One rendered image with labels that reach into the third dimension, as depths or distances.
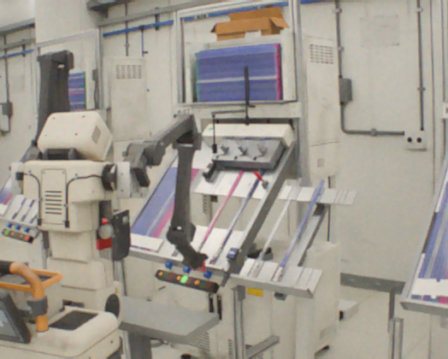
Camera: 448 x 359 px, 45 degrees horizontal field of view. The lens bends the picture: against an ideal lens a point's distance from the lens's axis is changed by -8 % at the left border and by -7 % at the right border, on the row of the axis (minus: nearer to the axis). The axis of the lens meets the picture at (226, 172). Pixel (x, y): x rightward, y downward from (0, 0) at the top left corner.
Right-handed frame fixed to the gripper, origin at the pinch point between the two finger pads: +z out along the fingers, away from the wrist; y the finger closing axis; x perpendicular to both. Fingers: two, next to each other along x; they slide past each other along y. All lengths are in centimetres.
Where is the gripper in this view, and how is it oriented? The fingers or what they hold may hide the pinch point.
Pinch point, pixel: (204, 269)
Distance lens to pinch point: 240.9
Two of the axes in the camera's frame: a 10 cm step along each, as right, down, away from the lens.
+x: -4.4, 7.7, -4.7
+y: -7.8, -0.6, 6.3
